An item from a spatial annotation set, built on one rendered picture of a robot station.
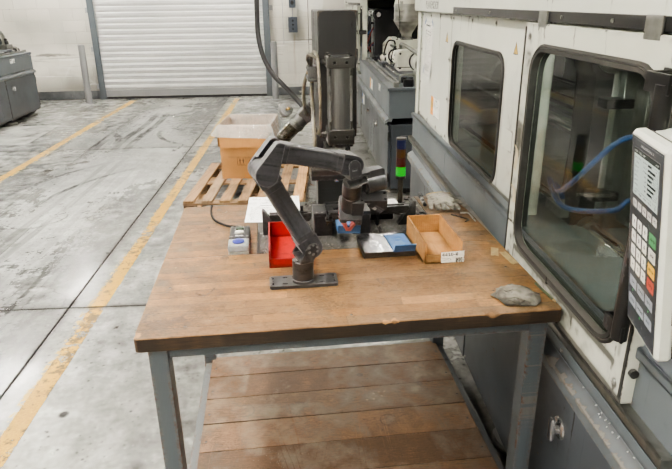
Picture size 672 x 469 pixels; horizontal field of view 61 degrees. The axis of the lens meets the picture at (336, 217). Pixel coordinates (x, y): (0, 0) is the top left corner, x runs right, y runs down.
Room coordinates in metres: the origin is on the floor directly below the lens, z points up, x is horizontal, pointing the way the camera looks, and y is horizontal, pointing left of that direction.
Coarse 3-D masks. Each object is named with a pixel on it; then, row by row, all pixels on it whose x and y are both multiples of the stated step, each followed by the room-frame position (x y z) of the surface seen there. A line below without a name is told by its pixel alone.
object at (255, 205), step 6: (252, 198) 2.30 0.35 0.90; (258, 198) 2.30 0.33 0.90; (264, 198) 2.30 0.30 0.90; (294, 198) 2.29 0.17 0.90; (252, 204) 2.22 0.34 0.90; (258, 204) 2.22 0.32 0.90; (264, 204) 2.22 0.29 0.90; (270, 204) 2.22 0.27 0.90; (252, 210) 2.15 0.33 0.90; (258, 210) 2.15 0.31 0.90; (270, 210) 2.15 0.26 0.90; (246, 216) 2.08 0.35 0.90; (252, 216) 2.08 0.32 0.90; (258, 216) 2.08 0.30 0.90
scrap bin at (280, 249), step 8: (272, 224) 1.87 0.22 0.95; (280, 224) 1.87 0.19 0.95; (272, 232) 1.87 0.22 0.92; (280, 232) 1.87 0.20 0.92; (288, 232) 1.87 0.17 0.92; (272, 240) 1.83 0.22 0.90; (280, 240) 1.83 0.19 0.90; (288, 240) 1.83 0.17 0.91; (272, 248) 1.77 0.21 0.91; (280, 248) 1.76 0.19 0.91; (288, 248) 1.76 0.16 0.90; (272, 256) 1.70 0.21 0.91; (280, 256) 1.70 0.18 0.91; (288, 256) 1.70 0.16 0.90; (272, 264) 1.62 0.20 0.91; (280, 264) 1.63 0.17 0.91; (288, 264) 1.63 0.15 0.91
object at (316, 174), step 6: (324, 144) 2.08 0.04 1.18; (348, 150) 1.98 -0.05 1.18; (312, 168) 1.91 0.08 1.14; (318, 168) 1.90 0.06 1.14; (312, 174) 1.88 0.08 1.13; (318, 174) 1.88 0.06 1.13; (324, 174) 1.88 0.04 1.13; (330, 174) 1.88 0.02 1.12; (336, 174) 1.89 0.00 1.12; (312, 180) 1.88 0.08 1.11; (318, 180) 1.88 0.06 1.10; (336, 180) 1.92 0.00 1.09
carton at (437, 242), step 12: (408, 216) 1.88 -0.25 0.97; (420, 216) 1.89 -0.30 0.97; (432, 216) 1.89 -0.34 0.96; (408, 228) 1.86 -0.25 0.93; (420, 228) 1.89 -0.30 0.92; (432, 228) 1.89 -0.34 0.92; (444, 228) 1.83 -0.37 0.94; (420, 240) 1.70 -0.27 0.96; (432, 240) 1.81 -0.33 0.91; (444, 240) 1.81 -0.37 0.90; (456, 240) 1.70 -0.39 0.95; (420, 252) 1.69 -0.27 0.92; (432, 252) 1.72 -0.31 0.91; (444, 252) 1.65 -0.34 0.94; (456, 252) 1.65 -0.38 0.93
